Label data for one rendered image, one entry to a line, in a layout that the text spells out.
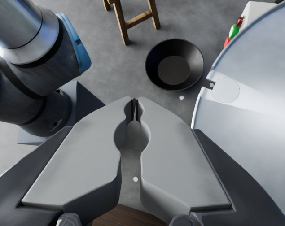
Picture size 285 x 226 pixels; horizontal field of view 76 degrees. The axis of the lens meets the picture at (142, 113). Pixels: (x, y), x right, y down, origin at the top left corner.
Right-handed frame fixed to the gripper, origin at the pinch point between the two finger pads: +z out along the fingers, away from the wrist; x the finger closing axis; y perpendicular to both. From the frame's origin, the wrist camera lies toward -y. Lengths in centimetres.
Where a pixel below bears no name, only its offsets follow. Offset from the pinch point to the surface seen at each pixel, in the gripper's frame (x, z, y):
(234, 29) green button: 19.0, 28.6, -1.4
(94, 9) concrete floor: -30, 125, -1
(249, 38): 9.6, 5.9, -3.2
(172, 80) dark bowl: 18, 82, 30
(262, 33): 10.7, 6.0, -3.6
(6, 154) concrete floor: -73, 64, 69
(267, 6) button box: 23.0, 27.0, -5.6
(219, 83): 6.9, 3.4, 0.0
